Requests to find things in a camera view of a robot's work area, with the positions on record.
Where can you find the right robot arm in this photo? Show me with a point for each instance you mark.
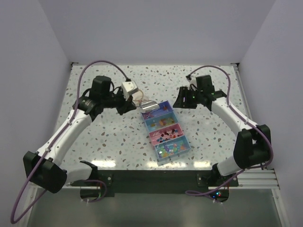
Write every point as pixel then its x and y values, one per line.
pixel 252 146

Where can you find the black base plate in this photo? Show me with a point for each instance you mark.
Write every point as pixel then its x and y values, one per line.
pixel 108 183

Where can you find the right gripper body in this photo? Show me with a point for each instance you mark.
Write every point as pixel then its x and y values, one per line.
pixel 191 98

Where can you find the purple candy box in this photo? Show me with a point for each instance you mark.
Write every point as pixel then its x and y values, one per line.
pixel 164 108

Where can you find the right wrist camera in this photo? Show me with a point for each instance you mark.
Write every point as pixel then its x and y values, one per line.
pixel 192 81

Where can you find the metal scoop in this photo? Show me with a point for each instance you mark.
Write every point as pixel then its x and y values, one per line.
pixel 148 106

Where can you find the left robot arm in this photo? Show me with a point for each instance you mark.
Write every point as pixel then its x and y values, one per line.
pixel 43 167

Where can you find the aluminium frame rail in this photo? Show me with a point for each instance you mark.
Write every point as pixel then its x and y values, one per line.
pixel 265 179

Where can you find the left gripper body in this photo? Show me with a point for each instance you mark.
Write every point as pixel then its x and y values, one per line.
pixel 121 104

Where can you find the light blue candy box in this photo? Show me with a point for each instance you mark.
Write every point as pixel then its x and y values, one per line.
pixel 172 148

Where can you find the gold jar lid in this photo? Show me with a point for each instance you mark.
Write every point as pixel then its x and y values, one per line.
pixel 138 96

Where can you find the clear plastic jar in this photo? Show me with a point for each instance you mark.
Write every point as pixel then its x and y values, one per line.
pixel 137 104

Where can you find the pink candy box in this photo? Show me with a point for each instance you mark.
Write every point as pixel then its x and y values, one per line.
pixel 165 134

